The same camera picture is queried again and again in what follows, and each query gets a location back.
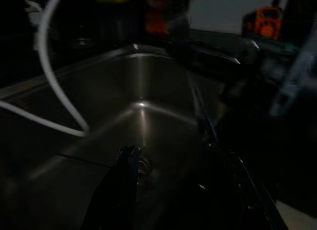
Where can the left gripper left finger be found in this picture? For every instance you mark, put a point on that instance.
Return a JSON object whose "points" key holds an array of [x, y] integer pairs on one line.
{"points": [[116, 190]]}

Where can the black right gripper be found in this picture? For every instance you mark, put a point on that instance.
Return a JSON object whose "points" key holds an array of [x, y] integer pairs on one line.
{"points": [[250, 86]]}

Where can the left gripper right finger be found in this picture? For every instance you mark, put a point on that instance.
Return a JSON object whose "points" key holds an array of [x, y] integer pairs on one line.
{"points": [[227, 202]]}

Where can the orange mini fan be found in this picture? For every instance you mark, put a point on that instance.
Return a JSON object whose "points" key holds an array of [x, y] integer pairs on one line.
{"points": [[268, 27]]}

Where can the white cutting board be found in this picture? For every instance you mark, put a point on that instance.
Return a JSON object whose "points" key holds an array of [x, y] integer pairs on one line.
{"points": [[218, 10]]}

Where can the stainless steel sink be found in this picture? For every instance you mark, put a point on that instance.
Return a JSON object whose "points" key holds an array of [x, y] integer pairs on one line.
{"points": [[148, 91]]}

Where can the orange soap pump bottle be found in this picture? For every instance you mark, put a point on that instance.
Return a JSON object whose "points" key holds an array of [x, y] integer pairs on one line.
{"points": [[156, 24]]}

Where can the dark sponge holder box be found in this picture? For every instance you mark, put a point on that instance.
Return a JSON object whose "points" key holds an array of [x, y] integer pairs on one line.
{"points": [[114, 22]]}

